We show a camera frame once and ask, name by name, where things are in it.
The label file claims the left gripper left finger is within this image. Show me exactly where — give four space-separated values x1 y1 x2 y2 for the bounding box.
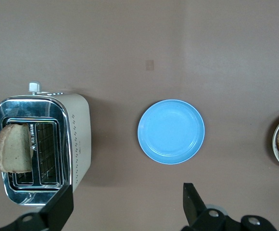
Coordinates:
0 184 75 231

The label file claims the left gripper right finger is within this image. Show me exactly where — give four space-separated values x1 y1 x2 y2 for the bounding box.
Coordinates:
181 182 279 231

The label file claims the blue plate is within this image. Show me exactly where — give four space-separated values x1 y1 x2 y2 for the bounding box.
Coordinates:
137 99 205 166

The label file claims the beige chrome toaster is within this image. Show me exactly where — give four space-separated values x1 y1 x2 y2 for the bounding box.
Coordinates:
0 81 92 207

